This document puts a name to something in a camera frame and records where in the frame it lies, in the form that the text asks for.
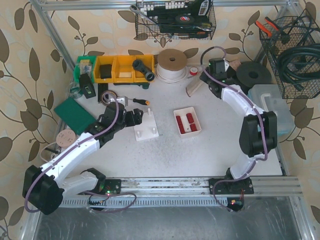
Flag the large red spring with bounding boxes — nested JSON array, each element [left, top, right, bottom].
[[186, 113, 193, 122], [176, 115, 183, 127]]

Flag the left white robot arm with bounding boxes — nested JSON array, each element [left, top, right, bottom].
[[22, 102, 144, 215]]

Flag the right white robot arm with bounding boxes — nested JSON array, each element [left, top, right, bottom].
[[200, 46, 278, 182]]

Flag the white spring tray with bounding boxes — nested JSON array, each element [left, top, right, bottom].
[[173, 107, 202, 139]]

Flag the orange tipped black screwdriver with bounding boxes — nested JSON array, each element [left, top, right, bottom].
[[116, 96, 150, 106]]

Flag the sandpaper sheet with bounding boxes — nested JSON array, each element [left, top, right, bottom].
[[229, 59, 242, 71]]

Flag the red white tape roll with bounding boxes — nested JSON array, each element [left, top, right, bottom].
[[189, 66, 199, 76]]

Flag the brown tape roll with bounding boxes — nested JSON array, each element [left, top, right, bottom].
[[99, 90, 118, 107]]

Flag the black plastic spool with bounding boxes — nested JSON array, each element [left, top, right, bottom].
[[235, 61, 272, 95]]

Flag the black pipe fitting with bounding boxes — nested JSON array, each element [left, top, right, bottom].
[[132, 59, 155, 82]]

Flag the yellow storage bin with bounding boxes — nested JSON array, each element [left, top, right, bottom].
[[93, 54, 155, 84]]

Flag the black box in bin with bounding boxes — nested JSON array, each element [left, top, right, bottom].
[[99, 64, 112, 79]]

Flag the green foam pad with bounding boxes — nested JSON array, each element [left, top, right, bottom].
[[54, 97, 96, 135]]

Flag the black green meter device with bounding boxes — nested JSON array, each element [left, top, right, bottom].
[[79, 73, 96, 99]]

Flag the teal plastic case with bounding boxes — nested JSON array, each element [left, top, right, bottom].
[[248, 84, 295, 136]]

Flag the glass jar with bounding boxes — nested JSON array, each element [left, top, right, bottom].
[[68, 81, 83, 99]]

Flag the round sanding disc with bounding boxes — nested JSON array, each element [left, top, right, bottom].
[[56, 128, 76, 149]]

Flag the green storage bin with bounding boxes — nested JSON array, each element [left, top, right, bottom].
[[73, 56, 97, 83]]

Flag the white peg base plate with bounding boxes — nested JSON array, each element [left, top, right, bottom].
[[133, 108, 159, 142]]

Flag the white cable coil spool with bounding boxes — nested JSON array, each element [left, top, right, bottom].
[[156, 48, 188, 84]]

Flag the orange handled pliers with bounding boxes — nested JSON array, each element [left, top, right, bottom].
[[254, 16, 280, 38]]

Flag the wire basket with tools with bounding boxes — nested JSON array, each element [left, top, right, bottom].
[[129, 0, 216, 42]]

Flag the wire basket with hose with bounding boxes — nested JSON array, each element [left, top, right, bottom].
[[259, 15, 320, 99]]

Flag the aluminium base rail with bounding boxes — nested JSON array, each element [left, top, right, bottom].
[[44, 176, 303, 215]]

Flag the black coiled hose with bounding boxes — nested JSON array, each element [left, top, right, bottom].
[[277, 14, 320, 86]]

